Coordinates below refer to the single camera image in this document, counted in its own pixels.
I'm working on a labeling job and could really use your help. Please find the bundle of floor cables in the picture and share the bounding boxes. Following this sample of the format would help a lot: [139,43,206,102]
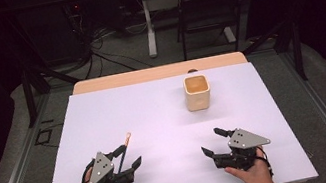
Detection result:
[63,0,156,82]

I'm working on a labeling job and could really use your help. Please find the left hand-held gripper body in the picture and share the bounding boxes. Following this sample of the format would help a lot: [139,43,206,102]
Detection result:
[83,145,138,183]

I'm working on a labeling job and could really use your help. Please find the white desk foot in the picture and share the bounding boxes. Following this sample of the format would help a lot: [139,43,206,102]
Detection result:
[222,24,238,45]

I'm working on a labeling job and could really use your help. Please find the person's right hand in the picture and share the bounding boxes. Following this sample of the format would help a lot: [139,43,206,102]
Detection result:
[222,144,275,183]

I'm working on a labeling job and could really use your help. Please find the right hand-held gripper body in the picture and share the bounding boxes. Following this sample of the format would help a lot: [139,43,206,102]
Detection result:
[208,122,276,178]

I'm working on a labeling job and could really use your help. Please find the black folding chair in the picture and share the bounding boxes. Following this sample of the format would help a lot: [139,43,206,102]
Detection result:
[169,0,263,62]

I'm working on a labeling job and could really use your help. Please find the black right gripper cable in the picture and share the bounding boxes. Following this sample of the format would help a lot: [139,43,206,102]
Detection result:
[255,143,275,180]

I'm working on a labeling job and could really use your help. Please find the white desk leg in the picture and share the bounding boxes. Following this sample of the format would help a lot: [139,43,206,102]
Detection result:
[139,0,160,59]

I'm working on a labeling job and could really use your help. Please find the black metal stand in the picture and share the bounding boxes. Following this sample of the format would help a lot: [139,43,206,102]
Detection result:
[238,18,309,91]
[18,57,88,129]

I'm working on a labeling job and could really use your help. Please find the dark blue pen copper end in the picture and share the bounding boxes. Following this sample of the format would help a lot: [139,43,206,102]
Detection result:
[111,131,138,175]

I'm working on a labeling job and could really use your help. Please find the white table mat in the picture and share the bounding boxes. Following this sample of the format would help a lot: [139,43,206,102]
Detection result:
[21,53,321,183]

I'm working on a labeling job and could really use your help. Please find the light wooden table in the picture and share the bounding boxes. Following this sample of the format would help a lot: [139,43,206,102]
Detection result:
[70,49,250,96]

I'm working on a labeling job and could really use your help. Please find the cream square cup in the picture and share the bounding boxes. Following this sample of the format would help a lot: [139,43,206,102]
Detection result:
[181,72,215,113]

